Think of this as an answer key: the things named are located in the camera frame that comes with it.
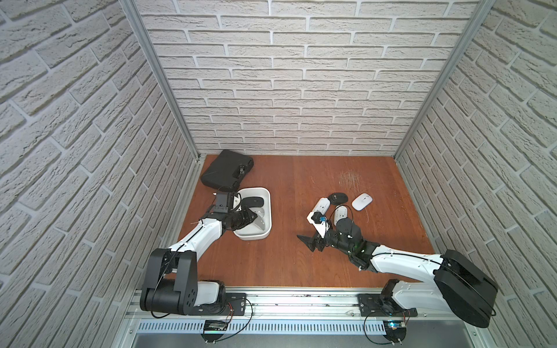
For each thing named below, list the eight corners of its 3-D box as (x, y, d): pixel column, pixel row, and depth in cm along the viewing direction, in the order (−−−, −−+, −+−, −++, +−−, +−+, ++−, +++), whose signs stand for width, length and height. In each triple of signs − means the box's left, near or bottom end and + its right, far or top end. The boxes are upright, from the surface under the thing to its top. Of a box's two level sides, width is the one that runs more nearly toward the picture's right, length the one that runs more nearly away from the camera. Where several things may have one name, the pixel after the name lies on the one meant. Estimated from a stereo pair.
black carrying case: (199, 182, 109) (196, 176, 105) (224, 153, 122) (222, 147, 118) (232, 195, 104) (231, 189, 100) (255, 163, 117) (254, 157, 114)
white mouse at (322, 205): (313, 211, 100) (313, 208, 98) (320, 198, 104) (320, 195, 102) (325, 216, 98) (325, 214, 96) (331, 203, 103) (332, 200, 101)
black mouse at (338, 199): (329, 204, 102) (330, 202, 100) (328, 194, 105) (328, 192, 104) (348, 204, 102) (349, 202, 100) (346, 195, 105) (347, 192, 104)
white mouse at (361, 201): (359, 212, 100) (360, 210, 98) (349, 204, 103) (350, 201, 101) (373, 201, 104) (374, 199, 102) (363, 193, 107) (364, 191, 105)
